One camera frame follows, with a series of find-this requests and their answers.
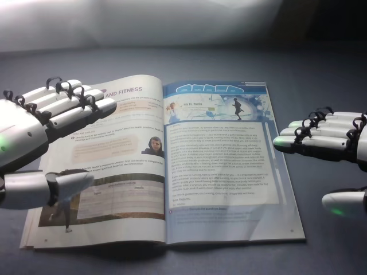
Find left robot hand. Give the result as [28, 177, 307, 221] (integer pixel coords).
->
[0, 76, 118, 210]

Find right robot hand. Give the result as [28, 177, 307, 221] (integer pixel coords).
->
[272, 107, 367, 219]

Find illustrated textbook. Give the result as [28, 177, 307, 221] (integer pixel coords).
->
[18, 73, 306, 252]

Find white backdrop cloth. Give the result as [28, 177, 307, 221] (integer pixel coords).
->
[0, 0, 367, 55]

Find grey table cloth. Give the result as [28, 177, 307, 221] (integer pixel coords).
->
[0, 37, 367, 275]

